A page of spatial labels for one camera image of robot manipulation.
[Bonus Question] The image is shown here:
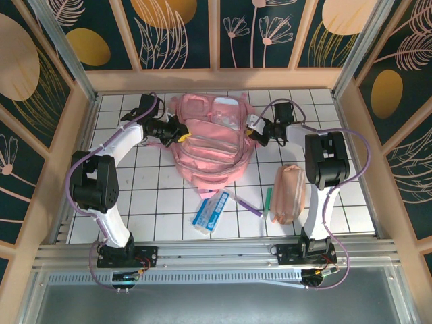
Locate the pink student backpack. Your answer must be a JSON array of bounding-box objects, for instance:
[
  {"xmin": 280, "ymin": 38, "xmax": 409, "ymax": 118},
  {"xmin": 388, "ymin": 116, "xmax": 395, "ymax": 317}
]
[{"xmin": 148, "ymin": 90, "xmax": 259, "ymax": 200}]

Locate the peach pencil case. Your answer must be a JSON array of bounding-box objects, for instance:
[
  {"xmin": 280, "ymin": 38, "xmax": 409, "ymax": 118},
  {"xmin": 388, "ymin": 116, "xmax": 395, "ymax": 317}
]
[{"xmin": 270, "ymin": 164, "xmax": 307, "ymax": 226}]

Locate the green marker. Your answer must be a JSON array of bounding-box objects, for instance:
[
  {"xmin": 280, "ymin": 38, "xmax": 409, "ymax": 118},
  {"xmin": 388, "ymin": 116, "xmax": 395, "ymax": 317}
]
[{"xmin": 262, "ymin": 187, "xmax": 273, "ymax": 219}]

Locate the purple pen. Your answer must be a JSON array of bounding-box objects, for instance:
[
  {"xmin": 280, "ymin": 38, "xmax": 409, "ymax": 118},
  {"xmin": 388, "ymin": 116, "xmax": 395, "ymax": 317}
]
[{"xmin": 235, "ymin": 196, "xmax": 263, "ymax": 219}]

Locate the blue ruler set pouch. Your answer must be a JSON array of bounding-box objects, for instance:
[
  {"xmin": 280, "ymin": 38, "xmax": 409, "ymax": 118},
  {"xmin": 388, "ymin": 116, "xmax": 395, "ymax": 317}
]
[{"xmin": 188, "ymin": 189, "xmax": 231, "ymax": 234}]

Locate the small controller board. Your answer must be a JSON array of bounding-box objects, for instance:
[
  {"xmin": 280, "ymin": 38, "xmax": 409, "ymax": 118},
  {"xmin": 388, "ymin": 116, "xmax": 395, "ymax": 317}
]
[
  {"xmin": 302, "ymin": 268, "xmax": 338, "ymax": 288},
  {"xmin": 111, "ymin": 271, "xmax": 141, "ymax": 288}
]

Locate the grey metal floor panel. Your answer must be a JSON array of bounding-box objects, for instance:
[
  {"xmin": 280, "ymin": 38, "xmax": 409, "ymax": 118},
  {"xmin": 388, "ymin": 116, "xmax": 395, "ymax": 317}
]
[{"xmin": 20, "ymin": 266, "xmax": 416, "ymax": 324}]

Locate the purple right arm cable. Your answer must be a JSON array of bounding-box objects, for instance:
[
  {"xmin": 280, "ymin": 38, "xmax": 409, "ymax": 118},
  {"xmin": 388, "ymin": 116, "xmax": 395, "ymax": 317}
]
[{"xmin": 258, "ymin": 98, "xmax": 372, "ymax": 291}]

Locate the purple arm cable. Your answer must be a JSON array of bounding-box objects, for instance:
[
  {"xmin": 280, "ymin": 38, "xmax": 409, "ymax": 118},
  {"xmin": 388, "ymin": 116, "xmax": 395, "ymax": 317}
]
[
  {"xmin": 67, "ymin": 93, "xmax": 160, "ymax": 292},
  {"xmin": 258, "ymin": 98, "xmax": 372, "ymax": 291}
]

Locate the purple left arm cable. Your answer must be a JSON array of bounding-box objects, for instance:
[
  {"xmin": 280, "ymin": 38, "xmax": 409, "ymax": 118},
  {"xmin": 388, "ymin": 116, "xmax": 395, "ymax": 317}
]
[{"xmin": 67, "ymin": 93, "xmax": 160, "ymax": 292}]

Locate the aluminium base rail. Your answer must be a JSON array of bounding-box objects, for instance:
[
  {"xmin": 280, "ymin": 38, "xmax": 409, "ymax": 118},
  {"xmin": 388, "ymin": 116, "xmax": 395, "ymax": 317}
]
[{"xmin": 33, "ymin": 238, "xmax": 399, "ymax": 271}]

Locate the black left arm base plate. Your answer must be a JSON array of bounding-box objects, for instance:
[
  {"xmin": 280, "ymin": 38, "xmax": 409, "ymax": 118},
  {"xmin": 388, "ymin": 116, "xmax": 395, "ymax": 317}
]
[{"xmin": 97, "ymin": 246, "xmax": 159, "ymax": 269}]

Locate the aluminium corner post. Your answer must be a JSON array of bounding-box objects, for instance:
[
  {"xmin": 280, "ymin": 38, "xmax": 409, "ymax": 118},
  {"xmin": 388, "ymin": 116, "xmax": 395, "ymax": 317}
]
[
  {"xmin": 28, "ymin": 0, "xmax": 99, "ymax": 102},
  {"xmin": 332, "ymin": 0, "xmax": 396, "ymax": 99}
]

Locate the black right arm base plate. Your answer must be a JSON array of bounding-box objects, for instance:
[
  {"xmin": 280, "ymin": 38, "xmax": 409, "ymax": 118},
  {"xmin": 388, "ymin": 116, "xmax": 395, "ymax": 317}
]
[{"xmin": 275, "ymin": 242, "xmax": 338, "ymax": 267}]

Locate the slotted grey cable duct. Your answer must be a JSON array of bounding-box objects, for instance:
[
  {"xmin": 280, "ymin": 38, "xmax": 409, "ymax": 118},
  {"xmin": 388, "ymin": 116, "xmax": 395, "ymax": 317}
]
[{"xmin": 47, "ymin": 271, "xmax": 304, "ymax": 288}]

